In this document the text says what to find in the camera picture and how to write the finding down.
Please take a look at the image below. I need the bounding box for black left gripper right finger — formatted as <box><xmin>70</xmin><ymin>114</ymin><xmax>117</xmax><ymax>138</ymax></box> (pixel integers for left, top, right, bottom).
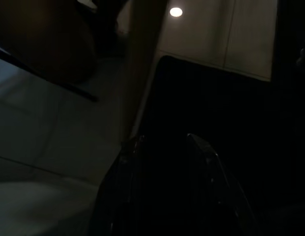
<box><xmin>187</xmin><ymin>133</ymin><xmax>259</xmax><ymax>236</ymax></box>

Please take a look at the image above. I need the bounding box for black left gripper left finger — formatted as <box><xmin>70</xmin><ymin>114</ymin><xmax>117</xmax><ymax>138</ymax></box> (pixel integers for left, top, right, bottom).
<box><xmin>89</xmin><ymin>134</ymin><xmax>146</xmax><ymax>236</ymax></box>

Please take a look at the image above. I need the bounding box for black floor mat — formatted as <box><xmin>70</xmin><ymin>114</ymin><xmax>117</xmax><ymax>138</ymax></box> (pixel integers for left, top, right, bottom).
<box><xmin>129</xmin><ymin>55</ymin><xmax>305</xmax><ymax>236</ymax></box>

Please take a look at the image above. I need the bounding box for black straight bar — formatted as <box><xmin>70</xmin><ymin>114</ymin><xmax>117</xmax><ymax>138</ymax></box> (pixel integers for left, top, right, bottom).
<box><xmin>0</xmin><ymin>46</ymin><xmax>99</xmax><ymax>103</ymax></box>

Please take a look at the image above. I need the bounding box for brown wooden furniture leg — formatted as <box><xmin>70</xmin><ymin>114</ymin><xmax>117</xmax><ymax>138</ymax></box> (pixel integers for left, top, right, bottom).
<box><xmin>117</xmin><ymin>0</ymin><xmax>169</xmax><ymax>143</ymax></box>

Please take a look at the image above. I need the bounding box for dark brown rounded furniture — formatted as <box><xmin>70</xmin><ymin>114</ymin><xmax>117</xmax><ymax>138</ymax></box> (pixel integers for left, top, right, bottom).
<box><xmin>0</xmin><ymin>0</ymin><xmax>99</xmax><ymax>85</ymax></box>

